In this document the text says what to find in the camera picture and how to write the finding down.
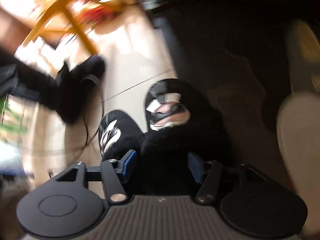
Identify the brown patterned doormat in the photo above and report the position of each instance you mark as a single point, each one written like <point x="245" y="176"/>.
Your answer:
<point x="237" y="67"/>

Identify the black furry figure-print slipper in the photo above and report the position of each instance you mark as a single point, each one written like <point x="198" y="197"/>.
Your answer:
<point x="200" y="130"/>
<point x="125" y="127"/>

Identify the red orange bundle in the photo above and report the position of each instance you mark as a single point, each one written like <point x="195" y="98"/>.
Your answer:
<point x="97" y="12"/>

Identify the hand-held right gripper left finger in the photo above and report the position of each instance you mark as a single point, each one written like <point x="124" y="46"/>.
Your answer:
<point x="130" y="163"/>

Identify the red cloth slipper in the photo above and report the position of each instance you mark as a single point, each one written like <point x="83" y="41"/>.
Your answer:
<point x="300" y="135"/>

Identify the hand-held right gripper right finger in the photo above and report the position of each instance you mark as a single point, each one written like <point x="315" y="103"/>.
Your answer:
<point x="195" y="166"/>

